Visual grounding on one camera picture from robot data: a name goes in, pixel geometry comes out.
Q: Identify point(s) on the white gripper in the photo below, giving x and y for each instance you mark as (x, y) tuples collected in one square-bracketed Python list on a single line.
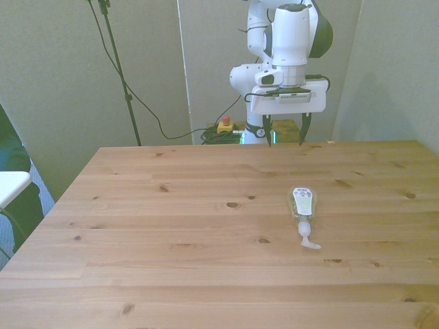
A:
[(291, 107)]

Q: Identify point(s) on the clear sanitizer pump bottle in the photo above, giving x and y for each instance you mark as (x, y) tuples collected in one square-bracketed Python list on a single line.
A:
[(302, 204)]

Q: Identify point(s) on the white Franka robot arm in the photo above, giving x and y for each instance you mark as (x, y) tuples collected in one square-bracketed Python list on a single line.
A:
[(289, 34)]

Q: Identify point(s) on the yellow emergency stop button box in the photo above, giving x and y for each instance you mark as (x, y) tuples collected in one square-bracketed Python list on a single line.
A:
[(224, 127)]

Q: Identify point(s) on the white side table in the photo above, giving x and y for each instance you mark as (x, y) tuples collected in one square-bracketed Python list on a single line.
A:
[(12, 186)]

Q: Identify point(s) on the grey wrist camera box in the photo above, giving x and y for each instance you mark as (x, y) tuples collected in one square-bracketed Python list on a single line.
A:
[(293, 97)]

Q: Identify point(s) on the black camera stand pole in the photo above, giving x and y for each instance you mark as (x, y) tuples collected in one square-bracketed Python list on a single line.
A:
[(116, 58)]

